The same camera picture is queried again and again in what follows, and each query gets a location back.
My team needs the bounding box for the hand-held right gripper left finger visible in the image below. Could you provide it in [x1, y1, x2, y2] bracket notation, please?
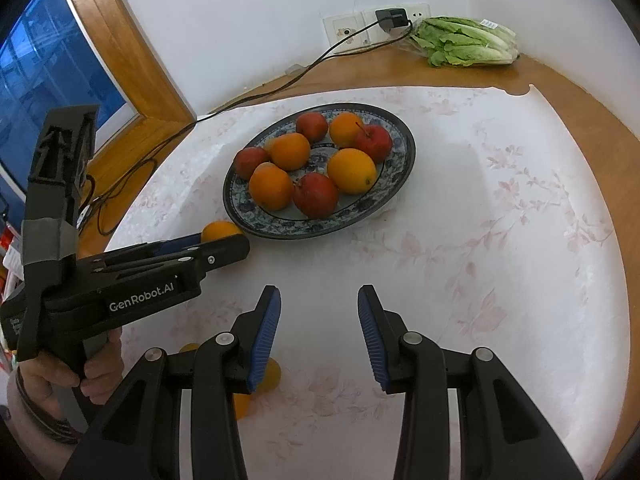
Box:
[60, 285, 282, 480]

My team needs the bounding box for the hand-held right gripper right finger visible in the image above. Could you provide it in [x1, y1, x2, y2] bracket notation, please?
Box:
[357, 284, 583, 480]

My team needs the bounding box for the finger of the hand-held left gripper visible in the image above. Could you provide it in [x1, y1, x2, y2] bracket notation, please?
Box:
[106, 232, 204, 261]
[90, 235, 250, 294]

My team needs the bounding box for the blue patterned ceramic plate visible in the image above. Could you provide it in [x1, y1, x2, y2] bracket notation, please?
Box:
[223, 104, 417, 240]

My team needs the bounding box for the red apple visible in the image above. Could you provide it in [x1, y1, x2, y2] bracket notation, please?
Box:
[295, 112, 329, 143]
[234, 147, 271, 181]
[354, 121, 393, 163]
[292, 172, 341, 219]

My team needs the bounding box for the person's left hand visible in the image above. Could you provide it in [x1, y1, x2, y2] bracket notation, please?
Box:
[19, 326, 126, 407]

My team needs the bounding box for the white floral tablecloth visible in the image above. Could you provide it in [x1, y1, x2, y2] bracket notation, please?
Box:
[102, 85, 631, 480]

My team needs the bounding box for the glass window pane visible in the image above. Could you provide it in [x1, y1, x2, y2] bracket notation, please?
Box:
[0, 0, 141, 196]

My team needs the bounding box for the black charger plug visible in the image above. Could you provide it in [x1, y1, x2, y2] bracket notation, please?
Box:
[375, 8, 412, 30]

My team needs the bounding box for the romaine lettuce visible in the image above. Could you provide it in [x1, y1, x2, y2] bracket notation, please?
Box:
[405, 16, 520, 68]

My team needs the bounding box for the black cable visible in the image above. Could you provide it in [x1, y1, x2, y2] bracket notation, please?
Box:
[80, 19, 416, 236]

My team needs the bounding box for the dark cord bracelet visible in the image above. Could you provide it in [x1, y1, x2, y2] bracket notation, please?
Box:
[14, 367, 81, 446]

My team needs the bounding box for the wooden window frame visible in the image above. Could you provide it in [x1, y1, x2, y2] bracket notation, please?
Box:
[0, 0, 197, 241]

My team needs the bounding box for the white wall socket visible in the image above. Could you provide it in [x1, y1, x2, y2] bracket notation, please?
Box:
[323, 12, 364, 51]
[361, 4, 432, 43]

